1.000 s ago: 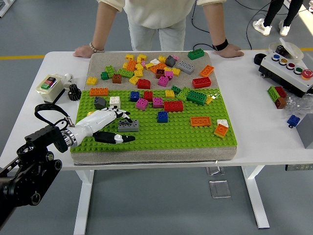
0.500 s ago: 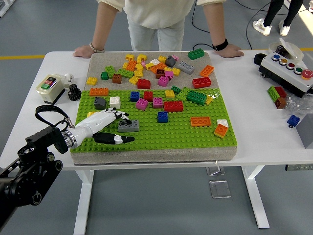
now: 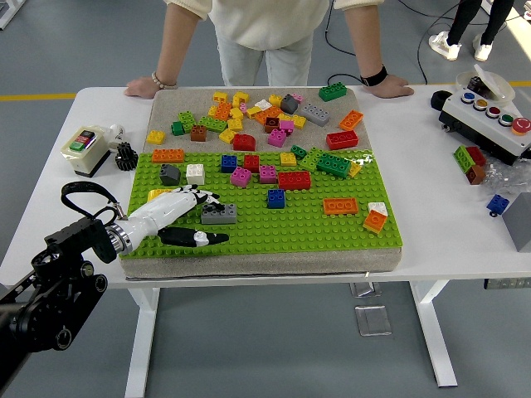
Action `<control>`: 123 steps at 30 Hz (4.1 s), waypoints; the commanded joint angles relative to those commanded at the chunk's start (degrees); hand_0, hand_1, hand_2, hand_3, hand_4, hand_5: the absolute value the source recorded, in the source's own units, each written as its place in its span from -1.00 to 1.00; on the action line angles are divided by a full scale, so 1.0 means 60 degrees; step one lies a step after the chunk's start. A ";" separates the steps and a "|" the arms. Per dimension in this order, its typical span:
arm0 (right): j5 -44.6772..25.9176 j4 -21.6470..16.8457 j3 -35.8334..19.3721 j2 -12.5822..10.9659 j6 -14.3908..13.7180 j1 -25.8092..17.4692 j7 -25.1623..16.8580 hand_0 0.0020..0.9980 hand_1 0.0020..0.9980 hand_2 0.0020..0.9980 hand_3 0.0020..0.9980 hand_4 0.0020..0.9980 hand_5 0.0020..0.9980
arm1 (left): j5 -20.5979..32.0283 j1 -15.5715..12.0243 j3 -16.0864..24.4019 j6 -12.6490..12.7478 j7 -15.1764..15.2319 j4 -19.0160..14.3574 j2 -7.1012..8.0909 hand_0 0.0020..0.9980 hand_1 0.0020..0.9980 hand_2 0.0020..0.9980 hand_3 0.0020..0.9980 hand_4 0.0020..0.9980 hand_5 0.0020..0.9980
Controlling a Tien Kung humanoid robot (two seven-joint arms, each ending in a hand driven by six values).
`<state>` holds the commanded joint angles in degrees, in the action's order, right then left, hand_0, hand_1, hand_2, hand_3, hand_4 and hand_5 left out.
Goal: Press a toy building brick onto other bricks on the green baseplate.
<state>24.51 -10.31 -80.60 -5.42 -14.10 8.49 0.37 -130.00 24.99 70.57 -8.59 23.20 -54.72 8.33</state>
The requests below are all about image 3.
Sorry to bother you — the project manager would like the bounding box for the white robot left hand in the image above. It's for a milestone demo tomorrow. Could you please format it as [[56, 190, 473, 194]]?
[[117, 186, 231, 252]]

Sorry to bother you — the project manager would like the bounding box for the person's right hand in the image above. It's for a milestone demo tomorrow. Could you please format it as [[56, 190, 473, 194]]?
[[123, 75, 179, 100]]

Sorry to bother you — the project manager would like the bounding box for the person's left hand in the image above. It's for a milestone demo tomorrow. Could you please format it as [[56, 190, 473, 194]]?
[[359, 74, 416, 100]]

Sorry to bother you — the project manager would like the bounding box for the yellow arched brick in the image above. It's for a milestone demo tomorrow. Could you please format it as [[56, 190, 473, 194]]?
[[147, 187, 178, 204]]

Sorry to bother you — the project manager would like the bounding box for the light grey eight-stud brick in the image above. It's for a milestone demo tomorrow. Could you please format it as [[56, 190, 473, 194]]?
[[300, 103, 332, 127], [201, 202, 239, 226]]

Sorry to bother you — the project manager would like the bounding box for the red eight-stud brick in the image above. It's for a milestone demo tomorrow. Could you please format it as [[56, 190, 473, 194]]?
[[277, 170, 313, 192], [325, 129, 359, 151]]

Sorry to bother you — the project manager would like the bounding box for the white four-stud brick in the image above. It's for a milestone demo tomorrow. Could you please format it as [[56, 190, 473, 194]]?
[[185, 163, 206, 186]]

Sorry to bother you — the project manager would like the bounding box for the dark green eight-stud brick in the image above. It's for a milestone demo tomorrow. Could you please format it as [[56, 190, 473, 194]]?
[[318, 81, 349, 103], [316, 152, 354, 179]]

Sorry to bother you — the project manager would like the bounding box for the light green eight-stud brick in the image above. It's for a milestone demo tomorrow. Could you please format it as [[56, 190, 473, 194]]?
[[299, 147, 324, 172], [197, 115, 229, 133]]

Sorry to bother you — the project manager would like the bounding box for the red arched brick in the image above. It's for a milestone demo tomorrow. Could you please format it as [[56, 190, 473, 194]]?
[[232, 133, 257, 152]]

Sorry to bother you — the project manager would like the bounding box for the red toy brick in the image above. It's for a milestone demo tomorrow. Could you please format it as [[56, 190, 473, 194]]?
[[465, 145, 488, 167]]

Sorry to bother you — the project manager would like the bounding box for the orange toy brick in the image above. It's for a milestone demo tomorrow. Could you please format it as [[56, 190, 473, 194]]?
[[253, 105, 284, 127]]

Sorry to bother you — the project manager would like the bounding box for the green studded baseplate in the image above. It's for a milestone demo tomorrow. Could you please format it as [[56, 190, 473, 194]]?
[[118, 148, 405, 259]]

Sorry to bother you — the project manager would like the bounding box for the orange and yellow brick stack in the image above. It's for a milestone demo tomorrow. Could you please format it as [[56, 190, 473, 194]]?
[[362, 209, 388, 235]]

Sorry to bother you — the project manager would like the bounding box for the black wristwatch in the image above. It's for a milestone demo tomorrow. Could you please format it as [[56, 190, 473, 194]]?
[[358, 63, 389, 88]]

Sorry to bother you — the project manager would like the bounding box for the black tape roll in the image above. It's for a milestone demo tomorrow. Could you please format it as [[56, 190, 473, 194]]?
[[430, 90, 454, 112]]

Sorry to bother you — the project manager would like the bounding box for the black gear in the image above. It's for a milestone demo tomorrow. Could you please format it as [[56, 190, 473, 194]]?
[[113, 141, 139, 172]]

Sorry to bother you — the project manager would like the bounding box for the person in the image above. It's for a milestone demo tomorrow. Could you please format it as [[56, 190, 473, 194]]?
[[428, 0, 514, 62], [163, 0, 362, 87]]

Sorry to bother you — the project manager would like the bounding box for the white push-button control box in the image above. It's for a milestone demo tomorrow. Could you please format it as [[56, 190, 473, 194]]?
[[438, 88, 531, 166]]

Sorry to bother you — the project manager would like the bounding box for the white table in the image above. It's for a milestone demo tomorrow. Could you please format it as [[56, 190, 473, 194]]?
[[0, 85, 531, 398]]

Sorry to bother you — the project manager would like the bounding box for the clear plastic container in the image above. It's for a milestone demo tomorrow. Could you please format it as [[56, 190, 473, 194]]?
[[455, 63, 516, 104]]

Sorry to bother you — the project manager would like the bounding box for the grey-brown foam mat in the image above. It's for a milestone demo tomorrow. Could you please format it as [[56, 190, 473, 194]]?
[[118, 86, 405, 281]]

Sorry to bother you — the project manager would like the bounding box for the crumpled clear plastic bag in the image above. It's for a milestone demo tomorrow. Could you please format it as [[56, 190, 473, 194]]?
[[476, 159, 531, 198]]

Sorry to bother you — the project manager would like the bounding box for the table control panel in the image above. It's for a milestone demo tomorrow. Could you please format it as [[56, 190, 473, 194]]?
[[482, 277, 531, 291]]

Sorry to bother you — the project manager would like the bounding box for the bead bracelet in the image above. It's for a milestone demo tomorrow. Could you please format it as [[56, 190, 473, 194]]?
[[149, 70, 179, 91]]

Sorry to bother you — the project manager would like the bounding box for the black floor cable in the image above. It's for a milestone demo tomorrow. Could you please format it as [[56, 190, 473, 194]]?
[[415, 0, 464, 85], [324, 4, 367, 87]]

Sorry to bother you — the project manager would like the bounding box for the cream switch box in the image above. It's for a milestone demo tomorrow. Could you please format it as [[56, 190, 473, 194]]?
[[60, 124, 112, 179]]

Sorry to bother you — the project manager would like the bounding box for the white furniture frame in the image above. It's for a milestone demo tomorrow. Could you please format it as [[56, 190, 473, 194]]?
[[0, 0, 22, 31]]

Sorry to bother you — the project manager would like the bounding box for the blue brick with ring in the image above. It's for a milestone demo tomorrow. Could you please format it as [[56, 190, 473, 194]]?
[[485, 193, 511, 217]]

